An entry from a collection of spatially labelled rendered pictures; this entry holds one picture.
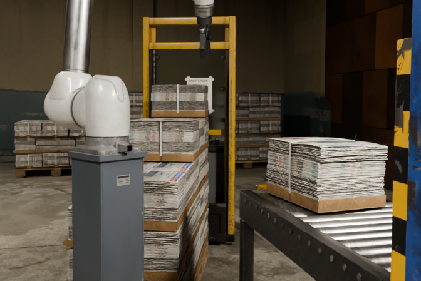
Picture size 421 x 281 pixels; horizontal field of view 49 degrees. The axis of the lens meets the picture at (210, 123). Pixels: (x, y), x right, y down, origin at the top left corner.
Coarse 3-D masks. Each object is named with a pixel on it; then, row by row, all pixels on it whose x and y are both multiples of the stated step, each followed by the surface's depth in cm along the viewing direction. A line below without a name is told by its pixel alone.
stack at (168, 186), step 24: (144, 168) 239; (168, 168) 239; (192, 168) 255; (144, 192) 204; (168, 192) 203; (192, 192) 256; (144, 216) 204; (168, 216) 204; (192, 216) 254; (144, 240) 205; (168, 240) 204; (144, 264) 206; (168, 264) 205; (192, 264) 260
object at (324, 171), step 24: (312, 144) 161; (336, 144) 162; (360, 144) 165; (312, 168) 159; (336, 168) 158; (360, 168) 162; (384, 168) 165; (312, 192) 159; (336, 192) 158; (360, 192) 162; (384, 192) 165
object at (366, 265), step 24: (240, 192) 197; (240, 216) 197; (264, 216) 169; (288, 216) 154; (288, 240) 148; (312, 240) 132; (336, 240) 128; (312, 264) 132; (336, 264) 118; (360, 264) 109
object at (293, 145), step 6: (288, 144) 175; (294, 144) 170; (288, 150) 174; (294, 150) 171; (288, 156) 174; (294, 156) 171; (288, 162) 175; (294, 162) 170; (288, 168) 174; (294, 168) 170; (288, 174) 173; (288, 180) 174; (288, 186) 174
